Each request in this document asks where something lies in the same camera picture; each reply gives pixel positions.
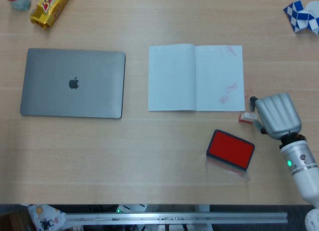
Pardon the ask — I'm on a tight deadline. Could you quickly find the plastic bottle with red label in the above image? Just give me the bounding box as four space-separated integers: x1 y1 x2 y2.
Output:
1 0 32 11

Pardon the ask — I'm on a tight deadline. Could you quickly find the grey closed laptop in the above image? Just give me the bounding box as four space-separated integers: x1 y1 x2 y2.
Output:
19 47 126 119

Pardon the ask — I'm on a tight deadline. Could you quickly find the open white notebook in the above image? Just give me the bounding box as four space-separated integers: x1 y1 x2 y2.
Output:
148 43 246 112

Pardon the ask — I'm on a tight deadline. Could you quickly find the small red stamp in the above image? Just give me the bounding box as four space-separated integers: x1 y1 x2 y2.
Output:
238 112 258 123

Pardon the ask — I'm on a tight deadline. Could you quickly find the aluminium rail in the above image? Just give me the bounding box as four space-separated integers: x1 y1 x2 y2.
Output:
63 212 289 226

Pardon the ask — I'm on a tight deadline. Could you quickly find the red ink pad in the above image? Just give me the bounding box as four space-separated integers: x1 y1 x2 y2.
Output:
205 129 255 182

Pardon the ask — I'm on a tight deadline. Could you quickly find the blue white snake puzzle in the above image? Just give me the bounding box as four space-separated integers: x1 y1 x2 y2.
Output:
283 0 319 36

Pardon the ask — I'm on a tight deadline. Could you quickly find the brown cardboard box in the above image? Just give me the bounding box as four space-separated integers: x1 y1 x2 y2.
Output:
0 210 28 231

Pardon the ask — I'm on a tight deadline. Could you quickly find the white printed bag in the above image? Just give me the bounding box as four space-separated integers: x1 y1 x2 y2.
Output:
26 204 67 231

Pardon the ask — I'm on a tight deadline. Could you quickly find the white device with green light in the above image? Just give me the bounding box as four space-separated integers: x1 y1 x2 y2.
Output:
116 204 148 214

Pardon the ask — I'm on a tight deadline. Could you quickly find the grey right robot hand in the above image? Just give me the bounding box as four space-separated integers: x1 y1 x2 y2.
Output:
250 92 302 141

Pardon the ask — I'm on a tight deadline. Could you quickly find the gold snack package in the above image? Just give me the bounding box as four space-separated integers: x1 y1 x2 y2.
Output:
29 0 75 30

